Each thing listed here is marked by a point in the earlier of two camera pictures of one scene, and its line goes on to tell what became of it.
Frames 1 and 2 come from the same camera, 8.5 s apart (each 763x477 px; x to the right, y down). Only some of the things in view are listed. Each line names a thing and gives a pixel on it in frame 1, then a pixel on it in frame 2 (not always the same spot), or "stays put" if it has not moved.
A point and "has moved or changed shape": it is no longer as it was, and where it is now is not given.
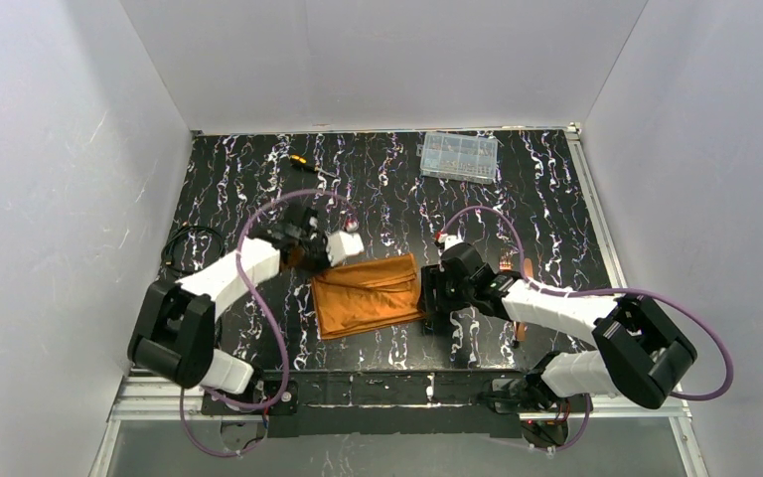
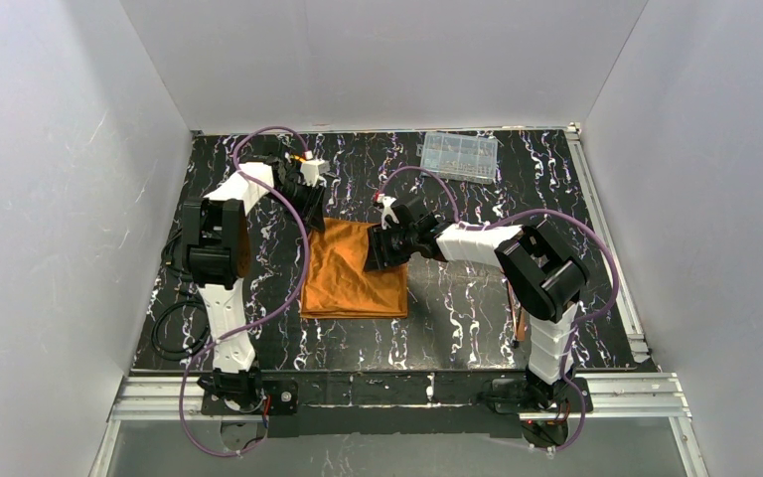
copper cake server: x=521 y=327 stays put
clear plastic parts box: x=458 y=157 stays put
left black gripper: x=312 y=252 -> x=312 y=203
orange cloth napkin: x=367 y=294 has moved or changed shape
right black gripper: x=431 y=297 -> x=386 y=243
